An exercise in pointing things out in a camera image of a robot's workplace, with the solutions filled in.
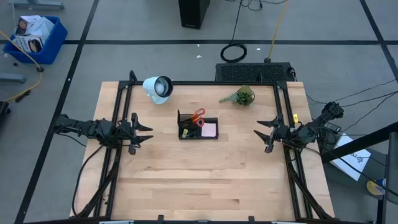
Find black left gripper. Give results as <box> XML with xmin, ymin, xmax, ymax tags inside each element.
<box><xmin>120</xmin><ymin>112</ymin><xmax>154</xmax><ymax>156</ymax></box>

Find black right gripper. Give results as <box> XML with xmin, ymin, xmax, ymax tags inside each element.
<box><xmin>253</xmin><ymin>113</ymin><xmax>292</xmax><ymax>154</ymax></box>

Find red handled scissors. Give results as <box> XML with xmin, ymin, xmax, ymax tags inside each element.
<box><xmin>188</xmin><ymin>107</ymin><xmax>206</xmax><ymax>128</ymax></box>

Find pink sticky note pad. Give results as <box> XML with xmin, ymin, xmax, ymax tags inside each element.
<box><xmin>201</xmin><ymin>123</ymin><xmax>218</xmax><ymax>138</ymax></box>

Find black mesh desk organizer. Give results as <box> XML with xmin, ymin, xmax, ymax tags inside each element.
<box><xmin>177</xmin><ymin>113</ymin><xmax>220</xmax><ymax>141</ymax></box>

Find potted green succulent plant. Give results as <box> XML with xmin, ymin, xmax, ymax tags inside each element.
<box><xmin>218</xmin><ymin>85</ymin><xmax>256</xmax><ymax>107</ymax></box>

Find white desk lamp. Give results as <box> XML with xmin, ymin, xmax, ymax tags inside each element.
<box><xmin>142</xmin><ymin>75</ymin><xmax>174</xmax><ymax>105</ymax></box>

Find black perforated metal case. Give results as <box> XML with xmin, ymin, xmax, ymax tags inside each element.
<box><xmin>215</xmin><ymin>62</ymin><xmax>296</xmax><ymax>83</ymax></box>

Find black power adapter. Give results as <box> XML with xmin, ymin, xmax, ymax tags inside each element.
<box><xmin>323</xmin><ymin>121</ymin><xmax>343</xmax><ymax>133</ymax></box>

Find black metal beam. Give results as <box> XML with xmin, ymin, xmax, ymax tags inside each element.
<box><xmin>320</xmin><ymin>121</ymin><xmax>398</xmax><ymax>164</ymax></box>

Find white paper sheet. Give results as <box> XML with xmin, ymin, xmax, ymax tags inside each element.
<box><xmin>330</xmin><ymin>133</ymin><xmax>373</xmax><ymax>182</ymax></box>

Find yellow and blue disc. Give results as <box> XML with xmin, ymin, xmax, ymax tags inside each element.
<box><xmin>366</xmin><ymin>179</ymin><xmax>386</xmax><ymax>197</ymax></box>

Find blue plastic bin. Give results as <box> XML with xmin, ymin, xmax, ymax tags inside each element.
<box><xmin>2</xmin><ymin>15</ymin><xmax>69</xmax><ymax>65</ymax></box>

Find black computer tower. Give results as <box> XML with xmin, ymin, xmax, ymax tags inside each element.
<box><xmin>178</xmin><ymin>0</ymin><xmax>211</xmax><ymax>30</ymax></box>

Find grey metal table foot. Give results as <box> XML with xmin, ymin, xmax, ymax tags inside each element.
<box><xmin>0</xmin><ymin>72</ymin><xmax>27</xmax><ymax>84</ymax></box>
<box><xmin>8</xmin><ymin>0</ymin><xmax>65</xmax><ymax>10</ymax></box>

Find white printed package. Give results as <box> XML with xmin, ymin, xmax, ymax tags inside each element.
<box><xmin>14</xmin><ymin>14</ymin><xmax>55</xmax><ymax>40</ymax></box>
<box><xmin>12</xmin><ymin>34</ymin><xmax>45</xmax><ymax>54</ymax></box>

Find black metal table frame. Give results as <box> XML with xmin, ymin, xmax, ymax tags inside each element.
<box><xmin>70</xmin><ymin>70</ymin><xmax>335</xmax><ymax>224</ymax></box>

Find black coiled cable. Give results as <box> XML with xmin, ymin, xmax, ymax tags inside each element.
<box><xmin>220</xmin><ymin>0</ymin><xmax>262</xmax><ymax>64</ymax></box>

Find yellow hanging cable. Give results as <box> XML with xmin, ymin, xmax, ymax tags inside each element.
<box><xmin>267</xmin><ymin>0</ymin><xmax>290</xmax><ymax>63</ymax></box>

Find dark grey post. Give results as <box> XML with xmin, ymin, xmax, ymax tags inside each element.
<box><xmin>381</xmin><ymin>131</ymin><xmax>398</xmax><ymax>224</ymax></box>

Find yellow floor cable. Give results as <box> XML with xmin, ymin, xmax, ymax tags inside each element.
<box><xmin>0</xmin><ymin>29</ymin><xmax>44</xmax><ymax>103</ymax></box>

